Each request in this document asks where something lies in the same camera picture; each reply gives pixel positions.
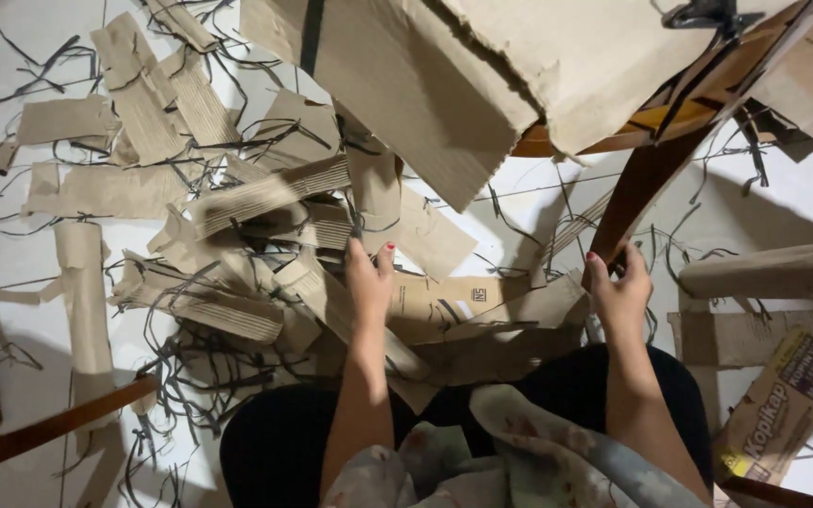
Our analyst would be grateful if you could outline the person's right hand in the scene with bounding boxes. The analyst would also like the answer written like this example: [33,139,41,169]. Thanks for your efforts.
[584,243,654,341]

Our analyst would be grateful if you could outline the person's left hand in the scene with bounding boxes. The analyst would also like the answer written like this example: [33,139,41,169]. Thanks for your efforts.
[344,238,397,334]

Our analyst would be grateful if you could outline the flat cardboard piece black print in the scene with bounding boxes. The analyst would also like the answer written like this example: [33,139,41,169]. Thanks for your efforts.
[387,274,533,347]

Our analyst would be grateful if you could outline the brown wooden chair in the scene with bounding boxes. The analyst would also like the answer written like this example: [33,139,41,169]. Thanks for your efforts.
[511,0,813,292]

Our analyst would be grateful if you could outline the plain cardboard panel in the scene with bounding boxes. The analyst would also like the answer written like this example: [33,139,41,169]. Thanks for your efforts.
[668,308,813,369]

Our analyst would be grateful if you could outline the rolled cardboard tube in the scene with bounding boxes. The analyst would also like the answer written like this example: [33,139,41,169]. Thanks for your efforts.
[678,236,813,300]

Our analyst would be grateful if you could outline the heap of torn cardboard strips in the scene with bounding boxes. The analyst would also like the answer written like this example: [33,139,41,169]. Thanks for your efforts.
[0,0,591,417]

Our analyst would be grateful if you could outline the person's black trousers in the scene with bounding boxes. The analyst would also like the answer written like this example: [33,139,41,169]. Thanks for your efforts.
[219,343,714,508]

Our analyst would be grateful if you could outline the person's floral shirt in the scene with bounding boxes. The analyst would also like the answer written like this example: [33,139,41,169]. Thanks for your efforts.
[322,384,711,508]

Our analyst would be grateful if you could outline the yellow printed cardboard box flap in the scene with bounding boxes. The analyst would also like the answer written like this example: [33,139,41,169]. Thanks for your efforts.
[713,326,813,486]

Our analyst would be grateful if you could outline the large brown cardboard sheet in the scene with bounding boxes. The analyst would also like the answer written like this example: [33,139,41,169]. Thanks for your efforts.
[240,0,542,214]

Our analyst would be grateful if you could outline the large pale torn cardboard sheet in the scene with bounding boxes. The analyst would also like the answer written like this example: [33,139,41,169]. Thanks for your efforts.
[442,0,799,158]

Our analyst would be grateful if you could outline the brown wooden bar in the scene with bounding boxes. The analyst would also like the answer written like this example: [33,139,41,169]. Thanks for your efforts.
[0,375,159,481]
[718,476,813,508]

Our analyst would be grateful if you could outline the wide cardboard strip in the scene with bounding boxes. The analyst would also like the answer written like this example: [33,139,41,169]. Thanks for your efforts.
[749,67,813,159]

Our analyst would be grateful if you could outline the long curled cardboard strip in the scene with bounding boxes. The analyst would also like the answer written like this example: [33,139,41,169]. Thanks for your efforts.
[52,222,117,376]

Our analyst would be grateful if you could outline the tangle of black plastic straps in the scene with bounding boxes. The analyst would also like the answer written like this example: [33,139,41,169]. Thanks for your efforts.
[0,0,813,508]

